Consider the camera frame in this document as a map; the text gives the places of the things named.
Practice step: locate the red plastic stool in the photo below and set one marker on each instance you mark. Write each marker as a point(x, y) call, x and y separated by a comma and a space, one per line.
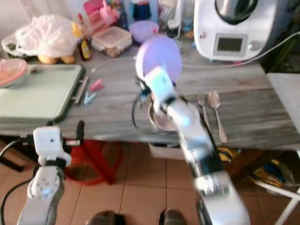
point(98, 164)

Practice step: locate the purple plastic bowl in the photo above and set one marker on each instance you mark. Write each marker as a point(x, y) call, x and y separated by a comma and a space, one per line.
point(144, 31)

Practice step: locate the brown bread roll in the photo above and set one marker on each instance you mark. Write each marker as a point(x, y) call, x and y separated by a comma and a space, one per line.
point(67, 59)
point(48, 59)

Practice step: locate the white kitchen cooking machine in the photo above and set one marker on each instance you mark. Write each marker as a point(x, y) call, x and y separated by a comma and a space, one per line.
point(262, 28)

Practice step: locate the steel spoon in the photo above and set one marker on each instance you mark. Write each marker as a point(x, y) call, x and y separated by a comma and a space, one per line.
point(214, 101)

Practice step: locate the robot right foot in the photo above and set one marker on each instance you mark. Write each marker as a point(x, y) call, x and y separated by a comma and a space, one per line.
point(175, 218)

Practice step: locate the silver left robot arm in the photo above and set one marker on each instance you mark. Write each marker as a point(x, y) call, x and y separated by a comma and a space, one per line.
point(42, 192)

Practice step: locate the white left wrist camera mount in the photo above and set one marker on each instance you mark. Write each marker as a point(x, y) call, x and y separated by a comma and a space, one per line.
point(50, 145)

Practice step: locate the colourful patterned cloth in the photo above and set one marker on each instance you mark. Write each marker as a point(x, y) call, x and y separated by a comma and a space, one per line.
point(269, 173)

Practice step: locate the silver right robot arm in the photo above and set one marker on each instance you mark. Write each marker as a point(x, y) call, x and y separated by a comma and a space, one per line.
point(201, 140)

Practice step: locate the blue lidded jar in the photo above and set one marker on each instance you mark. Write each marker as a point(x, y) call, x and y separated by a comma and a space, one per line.
point(141, 10)

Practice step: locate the purple round plate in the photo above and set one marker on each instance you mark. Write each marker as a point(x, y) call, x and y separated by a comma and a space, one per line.
point(161, 52)

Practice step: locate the blue clothes peg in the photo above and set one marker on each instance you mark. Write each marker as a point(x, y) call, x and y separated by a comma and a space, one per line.
point(89, 97)

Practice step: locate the round steel bowl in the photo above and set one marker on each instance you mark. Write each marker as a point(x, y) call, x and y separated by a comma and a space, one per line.
point(161, 121)

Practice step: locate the steel fork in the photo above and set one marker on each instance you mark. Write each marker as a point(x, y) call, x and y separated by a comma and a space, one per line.
point(202, 105)

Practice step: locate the bowl with pink lid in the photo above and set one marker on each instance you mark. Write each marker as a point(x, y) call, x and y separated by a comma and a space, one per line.
point(11, 72)

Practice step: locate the white metal rack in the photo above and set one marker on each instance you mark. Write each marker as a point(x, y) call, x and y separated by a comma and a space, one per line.
point(281, 192)

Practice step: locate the yellow capped sauce bottle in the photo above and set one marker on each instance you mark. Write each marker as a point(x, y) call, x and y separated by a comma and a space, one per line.
point(83, 46)

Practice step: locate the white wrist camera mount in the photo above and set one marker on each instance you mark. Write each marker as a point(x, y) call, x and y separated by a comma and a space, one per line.
point(50, 145)
point(161, 86)

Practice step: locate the white storage box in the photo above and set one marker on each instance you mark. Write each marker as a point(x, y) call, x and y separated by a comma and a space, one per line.
point(168, 151)

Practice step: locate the pink plastic container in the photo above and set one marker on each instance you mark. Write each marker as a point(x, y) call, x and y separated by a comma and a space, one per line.
point(98, 10)

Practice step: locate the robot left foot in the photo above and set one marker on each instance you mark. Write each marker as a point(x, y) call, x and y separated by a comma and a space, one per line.
point(105, 219)

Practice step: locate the white side counter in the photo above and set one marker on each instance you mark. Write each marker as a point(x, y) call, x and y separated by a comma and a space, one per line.
point(286, 103)

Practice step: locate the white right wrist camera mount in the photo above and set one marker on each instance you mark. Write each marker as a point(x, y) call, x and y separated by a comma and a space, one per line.
point(161, 86)

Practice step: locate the white plastic bag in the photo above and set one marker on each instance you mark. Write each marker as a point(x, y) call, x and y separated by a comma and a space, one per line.
point(44, 35)

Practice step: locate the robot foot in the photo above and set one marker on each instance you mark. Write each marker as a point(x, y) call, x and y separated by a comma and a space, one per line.
point(105, 219)
point(175, 218)

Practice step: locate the clear lidded food container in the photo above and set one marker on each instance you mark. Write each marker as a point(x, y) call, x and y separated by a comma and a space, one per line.
point(111, 39)

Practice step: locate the pale green cutting board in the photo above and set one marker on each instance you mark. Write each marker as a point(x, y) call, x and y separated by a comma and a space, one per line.
point(42, 96)

